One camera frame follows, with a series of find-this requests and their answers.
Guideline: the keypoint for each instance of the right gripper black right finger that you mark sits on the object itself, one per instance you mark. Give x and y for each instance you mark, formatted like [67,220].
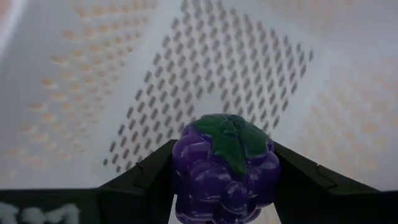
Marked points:
[311,199]

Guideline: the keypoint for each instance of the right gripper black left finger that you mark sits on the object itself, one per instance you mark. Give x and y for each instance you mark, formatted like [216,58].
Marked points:
[140,193]

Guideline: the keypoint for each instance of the purple toy grape bunch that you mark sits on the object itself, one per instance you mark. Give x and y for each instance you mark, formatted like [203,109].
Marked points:
[224,180]

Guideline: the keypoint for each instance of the white perforated plastic basket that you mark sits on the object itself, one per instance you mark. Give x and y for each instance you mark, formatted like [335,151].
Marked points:
[146,49]

